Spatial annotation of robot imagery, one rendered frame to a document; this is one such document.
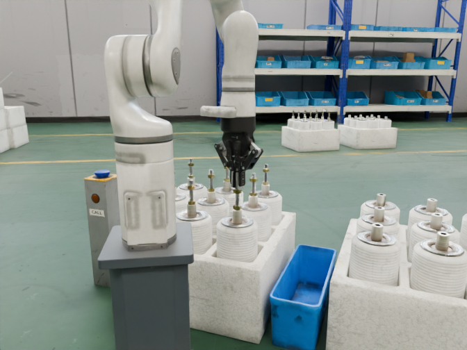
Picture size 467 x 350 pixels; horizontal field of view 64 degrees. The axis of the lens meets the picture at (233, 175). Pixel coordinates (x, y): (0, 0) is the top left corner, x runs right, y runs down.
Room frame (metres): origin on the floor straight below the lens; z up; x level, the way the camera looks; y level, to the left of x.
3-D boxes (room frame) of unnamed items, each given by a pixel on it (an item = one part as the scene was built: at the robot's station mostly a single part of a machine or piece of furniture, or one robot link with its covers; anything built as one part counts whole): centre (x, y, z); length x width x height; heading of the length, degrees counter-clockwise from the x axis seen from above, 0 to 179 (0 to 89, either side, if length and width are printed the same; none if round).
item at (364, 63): (5.97, -1.82, 0.90); 0.50 x 0.38 x 0.21; 8
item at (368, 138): (3.52, -1.25, 0.09); 0.39 x 0.39 x 0.18; 11
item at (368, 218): (0.82, -0.34, 0.25); 0.08 x 0.08 x 0.01
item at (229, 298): (0.96, 0.06, 0.09); 0.39 x 0.39 x 0.18; 70
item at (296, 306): (0.83, -0.18, 0.06); 0.30 x 0.11 x 0.12; 158
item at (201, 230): (0.85, 0.10, 0.16); 0.10 x 0.10 x 0.18
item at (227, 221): (0.81, -0.01, 0.25); 0.08 x 0.08 x 0.01
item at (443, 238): (0.67, -0.40, 0.26); 0.02 x 0.02 x 0.03
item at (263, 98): (5.74, -0.47, 0.36); 0.50 x 0.38 x 0.21; 9
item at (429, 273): (0.67, -0.40, 0.16); 0.10 x 0.10 x 0.18
